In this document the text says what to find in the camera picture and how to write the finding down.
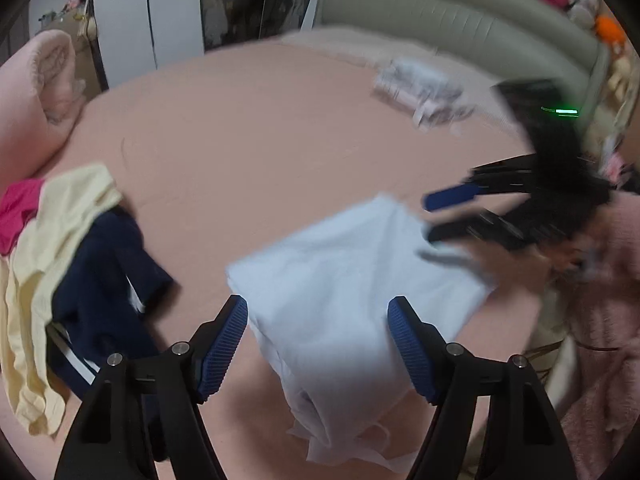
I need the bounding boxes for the orange round plush toy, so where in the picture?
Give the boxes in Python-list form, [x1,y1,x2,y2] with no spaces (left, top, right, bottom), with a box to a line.
[595,15,628,43]

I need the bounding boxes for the grey-green padded headboard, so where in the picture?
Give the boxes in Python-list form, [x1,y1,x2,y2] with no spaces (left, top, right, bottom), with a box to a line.
[302,0,613,131]

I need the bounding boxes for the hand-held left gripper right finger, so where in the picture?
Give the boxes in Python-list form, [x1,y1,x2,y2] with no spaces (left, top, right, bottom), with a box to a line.
[387,296,578,480]

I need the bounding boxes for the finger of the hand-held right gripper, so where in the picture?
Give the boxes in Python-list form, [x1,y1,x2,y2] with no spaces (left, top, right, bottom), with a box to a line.
[422,155,541,212]
[425,211,532,252]

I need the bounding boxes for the white wardrobe door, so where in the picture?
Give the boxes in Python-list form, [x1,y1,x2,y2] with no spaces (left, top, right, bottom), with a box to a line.
[92,0,161,90]
[145,0,206,71]

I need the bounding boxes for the pale blue folded garment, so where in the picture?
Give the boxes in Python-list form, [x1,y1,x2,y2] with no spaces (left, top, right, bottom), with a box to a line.
[380,57,463,106]

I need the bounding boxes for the person's right hand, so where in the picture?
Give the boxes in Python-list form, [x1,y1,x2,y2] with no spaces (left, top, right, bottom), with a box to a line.
[465,237,586,293]

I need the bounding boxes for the navy striped garment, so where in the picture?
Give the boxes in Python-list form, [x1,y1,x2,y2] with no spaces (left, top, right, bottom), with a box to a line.
[45,210,173,401]

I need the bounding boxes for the glass-door wardrobe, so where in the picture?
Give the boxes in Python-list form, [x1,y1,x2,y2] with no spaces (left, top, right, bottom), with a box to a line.
[199,0,328,53]

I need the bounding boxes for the rolled pink quilt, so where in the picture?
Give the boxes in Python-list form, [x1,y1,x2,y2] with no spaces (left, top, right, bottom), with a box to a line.
[0,29,86,181]

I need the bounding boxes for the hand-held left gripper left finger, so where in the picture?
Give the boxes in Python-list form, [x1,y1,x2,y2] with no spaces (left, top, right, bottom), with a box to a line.
[52,294,249,480]

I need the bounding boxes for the bed with pink sheet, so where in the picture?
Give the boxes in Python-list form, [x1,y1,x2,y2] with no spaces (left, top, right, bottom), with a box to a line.
[0,27,571,480]

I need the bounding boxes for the light blue tie-waist garment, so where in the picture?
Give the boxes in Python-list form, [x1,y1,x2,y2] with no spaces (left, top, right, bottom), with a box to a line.
[226,194,496,476]

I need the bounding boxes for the magenta garment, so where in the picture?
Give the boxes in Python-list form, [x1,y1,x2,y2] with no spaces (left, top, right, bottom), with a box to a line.
[0,177,46,256]

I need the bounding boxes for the grey plush toy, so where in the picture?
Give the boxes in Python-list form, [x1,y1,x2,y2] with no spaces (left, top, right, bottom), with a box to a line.
[567,0,601,28]

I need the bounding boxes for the cream plush toy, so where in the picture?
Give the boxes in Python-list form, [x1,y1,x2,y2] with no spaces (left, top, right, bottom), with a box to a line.
[607,42,636,101]

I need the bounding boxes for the pale yellow garment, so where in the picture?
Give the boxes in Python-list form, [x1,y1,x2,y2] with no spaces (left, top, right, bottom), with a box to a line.
[0,164,123,436]

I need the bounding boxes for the pink fluffy robe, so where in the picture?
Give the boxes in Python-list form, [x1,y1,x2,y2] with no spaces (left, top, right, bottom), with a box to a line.
[555,155,640,480]

